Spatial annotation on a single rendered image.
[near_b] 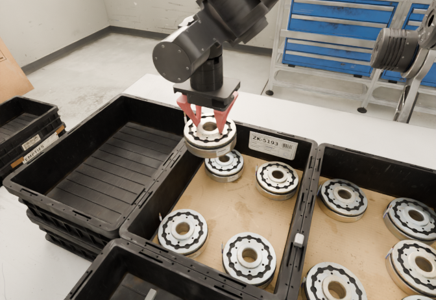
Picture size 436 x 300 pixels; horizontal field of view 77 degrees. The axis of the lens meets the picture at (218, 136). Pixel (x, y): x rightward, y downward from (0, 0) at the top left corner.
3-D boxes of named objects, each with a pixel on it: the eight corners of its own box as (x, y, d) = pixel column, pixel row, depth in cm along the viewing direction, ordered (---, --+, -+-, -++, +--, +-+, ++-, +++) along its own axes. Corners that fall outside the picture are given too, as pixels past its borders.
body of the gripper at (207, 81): (226, 108, 44) (226, 65, 39) (172, 95, 47) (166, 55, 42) (241, 89, 48) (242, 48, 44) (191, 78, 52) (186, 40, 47)
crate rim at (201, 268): (208, 120, 78) (208, 113, 76) (316, 147, 69) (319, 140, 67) (117, 241, 49) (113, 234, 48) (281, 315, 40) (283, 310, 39)
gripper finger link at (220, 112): (224, 145, 49) (224, 101, 43) (190, 136, 52) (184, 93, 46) (238, 124, 54) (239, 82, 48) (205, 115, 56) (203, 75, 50)
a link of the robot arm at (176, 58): (272, 19, 38) (232, -35, 35) (246, 52, 30) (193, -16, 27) (216, 65, 46) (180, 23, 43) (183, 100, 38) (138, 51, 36)
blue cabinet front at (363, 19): (281, 62, 243) (292, -7, 207) (369, 76, 223) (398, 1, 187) (281, 63, 241) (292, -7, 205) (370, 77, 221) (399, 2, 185)
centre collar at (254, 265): (240, 241, 54) (240, 239, 54) (265, 249, 53) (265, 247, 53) (233, 264, 51) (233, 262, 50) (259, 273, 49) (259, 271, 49)
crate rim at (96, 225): (122, 98, 86) (121, 91, 85) (208, 120, 78) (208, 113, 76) (3, 190, 58) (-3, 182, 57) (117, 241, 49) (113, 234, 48)
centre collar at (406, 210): (399, 204, 61) (400, 203, 60) (424, 210, 60) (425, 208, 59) (405, 224, 57) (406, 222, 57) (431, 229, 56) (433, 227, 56)
